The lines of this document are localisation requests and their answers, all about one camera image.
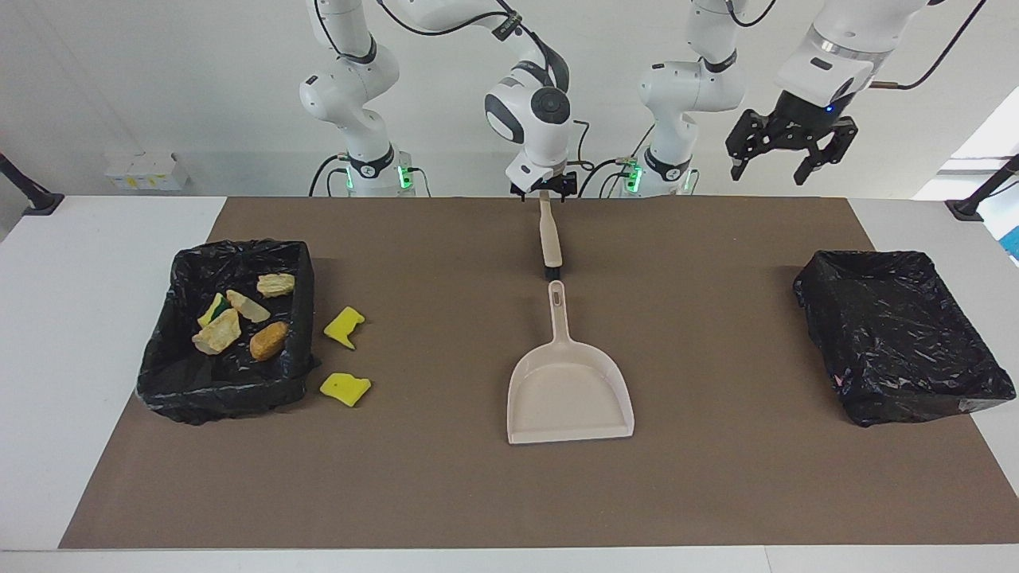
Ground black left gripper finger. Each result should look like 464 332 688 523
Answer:
794 118 859 186
726 111 785 182

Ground beige hand brush black bristles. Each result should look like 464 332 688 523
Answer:
538 189 564 282

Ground beige plastic dustpan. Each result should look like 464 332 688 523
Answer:
507 280 636 446

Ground notched yellow sponge piece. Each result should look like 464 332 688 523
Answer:
323 306 367 352

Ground yellow sponge piece dark dot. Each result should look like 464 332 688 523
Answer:
319 372 373 408

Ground brown oval bread roll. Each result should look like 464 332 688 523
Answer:
249 321 289 362

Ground yellow sponge piece green back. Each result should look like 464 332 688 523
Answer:
197 292 229 329

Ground pale lumpy bread piece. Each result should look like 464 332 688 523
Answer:
191 308 242 356

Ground black bag bin pink mark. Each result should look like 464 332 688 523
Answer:
794 250 1017 428

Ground black bag lined bin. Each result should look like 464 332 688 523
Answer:
137 239 321 425

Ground brown table mat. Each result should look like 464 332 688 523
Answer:
60 197 1019 550

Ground white cardboard box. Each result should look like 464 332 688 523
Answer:
105 151 190 192

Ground black base cable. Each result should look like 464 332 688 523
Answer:
577 123 658 198
309 154 353 197

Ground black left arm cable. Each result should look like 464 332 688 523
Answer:
736 0 988 90

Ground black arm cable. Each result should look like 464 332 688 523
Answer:
314 0 591 172
736 0 988 90

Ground black camera stand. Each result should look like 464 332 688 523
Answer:
945 154 1019 222
0 153 65 217

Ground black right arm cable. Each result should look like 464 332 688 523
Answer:
314 0 591 172

